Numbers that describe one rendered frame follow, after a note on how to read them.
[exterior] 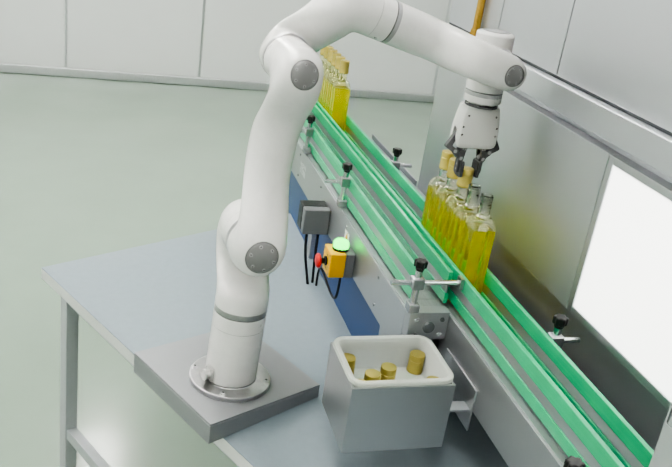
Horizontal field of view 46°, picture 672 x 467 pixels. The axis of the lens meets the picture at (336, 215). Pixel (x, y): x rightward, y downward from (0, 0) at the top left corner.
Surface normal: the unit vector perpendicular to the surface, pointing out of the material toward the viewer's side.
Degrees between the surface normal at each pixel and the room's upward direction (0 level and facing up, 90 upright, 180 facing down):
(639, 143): 90
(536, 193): 90
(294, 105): 129
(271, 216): 63
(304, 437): 0
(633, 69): 90
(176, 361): 3
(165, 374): 3
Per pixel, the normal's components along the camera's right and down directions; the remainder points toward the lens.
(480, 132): 0.27, 0.46
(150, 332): 0.14, -0.91
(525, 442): -0.96, -0.03
